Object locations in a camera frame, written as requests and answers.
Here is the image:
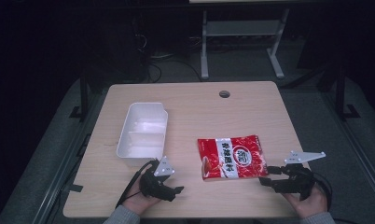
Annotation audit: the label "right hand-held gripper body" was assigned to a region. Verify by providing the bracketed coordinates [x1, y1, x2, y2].
[272, 150, 326, 202]

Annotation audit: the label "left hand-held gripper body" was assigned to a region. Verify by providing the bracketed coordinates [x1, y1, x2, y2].
[138, 156, 177, 203]

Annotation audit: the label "red snack packet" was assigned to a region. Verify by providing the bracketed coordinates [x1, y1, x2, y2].
[197, 134, 270, 182]

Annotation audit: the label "white plastic container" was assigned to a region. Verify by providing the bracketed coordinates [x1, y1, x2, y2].
[116, 102, 169, 167]

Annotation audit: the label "person's left hand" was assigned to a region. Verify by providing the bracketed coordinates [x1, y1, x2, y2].
[122, 189, 162, 217]

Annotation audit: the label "person's right hand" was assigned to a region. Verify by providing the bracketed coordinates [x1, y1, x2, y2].
[283, 183, 328, 219]

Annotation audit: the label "black metal stand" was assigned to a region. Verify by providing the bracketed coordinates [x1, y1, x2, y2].
[68, 69, 90, 122]
[334, 63, 361, 121]

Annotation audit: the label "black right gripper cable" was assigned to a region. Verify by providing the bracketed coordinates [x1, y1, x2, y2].
[311, 172, 334, 213]

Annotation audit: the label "black table edge bracket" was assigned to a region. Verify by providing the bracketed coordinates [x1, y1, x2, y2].
[62, 183, 84, 193]

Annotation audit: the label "black floor cables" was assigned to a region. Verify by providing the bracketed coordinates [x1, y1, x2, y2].
[143, 52, 203, 84]

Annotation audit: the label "white metal desk frame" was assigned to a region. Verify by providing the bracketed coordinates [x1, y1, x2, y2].
[200, 8, 290, 80]

